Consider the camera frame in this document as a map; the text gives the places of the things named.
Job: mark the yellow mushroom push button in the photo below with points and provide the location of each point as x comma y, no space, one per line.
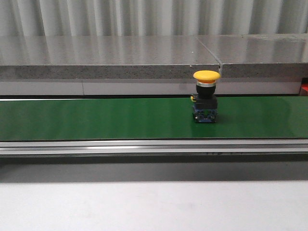
205,104

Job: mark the pleated grey curtain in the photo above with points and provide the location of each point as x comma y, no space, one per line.
151,17

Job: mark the red plastic tray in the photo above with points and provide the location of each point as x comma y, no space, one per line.
304,90

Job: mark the green conveyor belt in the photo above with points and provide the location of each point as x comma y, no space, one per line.
152,126

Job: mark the grey stone counter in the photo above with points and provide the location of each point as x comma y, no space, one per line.
151,65

